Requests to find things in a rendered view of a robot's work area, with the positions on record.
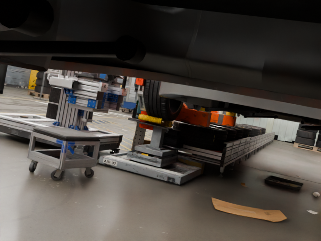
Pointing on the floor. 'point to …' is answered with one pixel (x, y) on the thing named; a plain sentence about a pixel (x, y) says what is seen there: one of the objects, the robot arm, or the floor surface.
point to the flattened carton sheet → (248, 211)
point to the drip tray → (283, 181)
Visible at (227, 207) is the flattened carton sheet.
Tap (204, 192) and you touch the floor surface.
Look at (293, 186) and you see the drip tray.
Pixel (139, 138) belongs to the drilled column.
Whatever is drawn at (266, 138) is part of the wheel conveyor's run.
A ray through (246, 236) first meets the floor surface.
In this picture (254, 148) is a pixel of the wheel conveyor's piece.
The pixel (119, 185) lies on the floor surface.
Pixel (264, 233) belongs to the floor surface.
